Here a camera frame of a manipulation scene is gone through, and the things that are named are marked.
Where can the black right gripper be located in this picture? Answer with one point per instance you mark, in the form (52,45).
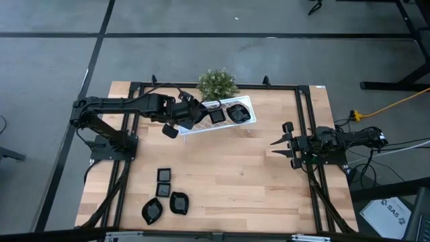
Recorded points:
(302,144)

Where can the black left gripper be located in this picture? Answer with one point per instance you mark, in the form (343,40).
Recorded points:
(183,112)

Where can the small black square plate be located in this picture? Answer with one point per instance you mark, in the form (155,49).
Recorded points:
(164,175)
(217,116)
(163,190)

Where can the black oval plate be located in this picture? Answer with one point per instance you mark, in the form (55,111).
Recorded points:
(238,113)
(179,203)
(152,211)

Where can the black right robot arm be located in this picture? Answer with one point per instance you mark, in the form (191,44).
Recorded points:
(356,138)

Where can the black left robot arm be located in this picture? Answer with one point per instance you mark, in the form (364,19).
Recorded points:
(111,106)

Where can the potted green artificial plant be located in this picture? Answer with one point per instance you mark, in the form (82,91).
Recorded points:
(217,85)

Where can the silver aluminium bar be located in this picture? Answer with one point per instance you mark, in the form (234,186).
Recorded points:
(124,235)
(310,238)

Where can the white printed paper sheet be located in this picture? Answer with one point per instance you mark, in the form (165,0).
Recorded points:
(383,218)

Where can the black laptop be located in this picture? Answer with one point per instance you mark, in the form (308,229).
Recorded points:
(420,222)

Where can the black stand foot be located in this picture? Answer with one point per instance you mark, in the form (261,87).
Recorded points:
(13,155)

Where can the black desk frame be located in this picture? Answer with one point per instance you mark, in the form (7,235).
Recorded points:
(386,86)

